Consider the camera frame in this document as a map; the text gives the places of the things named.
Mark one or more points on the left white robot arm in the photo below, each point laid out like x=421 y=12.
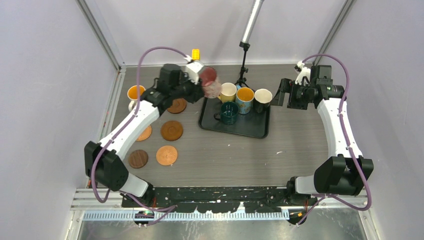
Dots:
x=104 y=160

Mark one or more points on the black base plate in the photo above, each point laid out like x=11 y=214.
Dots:
x=254 y=199

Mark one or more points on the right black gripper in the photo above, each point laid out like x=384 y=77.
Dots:
x=287 y=85

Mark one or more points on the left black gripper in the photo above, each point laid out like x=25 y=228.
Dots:
x=197 y=92

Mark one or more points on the rattan coaster front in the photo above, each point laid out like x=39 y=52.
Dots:
x=145 y=134

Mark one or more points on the black white-inside mug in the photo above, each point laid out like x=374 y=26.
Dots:
x=262 y=100

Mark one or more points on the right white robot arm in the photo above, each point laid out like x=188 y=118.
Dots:
x=341 y=173

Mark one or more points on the pink ghost mug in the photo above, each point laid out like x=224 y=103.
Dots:
x=210 y=83

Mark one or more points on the black serving tray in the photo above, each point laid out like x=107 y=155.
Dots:
x=251 y=124

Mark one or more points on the toy brick tower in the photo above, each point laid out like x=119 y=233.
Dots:
x=195 y=54

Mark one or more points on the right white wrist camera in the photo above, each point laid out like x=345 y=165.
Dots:
x=303 y=74

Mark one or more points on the silver metal pole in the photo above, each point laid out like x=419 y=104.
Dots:
x=251 y=21

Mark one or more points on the floral white mug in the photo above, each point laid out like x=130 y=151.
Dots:
x=133 y=94

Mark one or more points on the black tripod stand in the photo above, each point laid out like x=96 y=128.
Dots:
x=242 y=80

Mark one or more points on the rattan coaster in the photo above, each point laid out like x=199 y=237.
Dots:
x=166 y=155
x=145 y=134

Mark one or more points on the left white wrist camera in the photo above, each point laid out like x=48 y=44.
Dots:
x=193 y=68

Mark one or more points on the cream yellow mug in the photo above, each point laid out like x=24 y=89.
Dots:
x=228 y=92

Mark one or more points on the blue patterned mug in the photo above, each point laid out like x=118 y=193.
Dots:
x=244 y=99

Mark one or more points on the dark brown wooden coaster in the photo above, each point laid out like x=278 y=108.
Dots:
x=138 y=159

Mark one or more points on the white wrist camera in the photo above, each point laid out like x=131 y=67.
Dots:
x=303 y=74
x=193 y=68

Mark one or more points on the dark green mug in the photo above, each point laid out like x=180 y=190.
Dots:
x=227 y=113

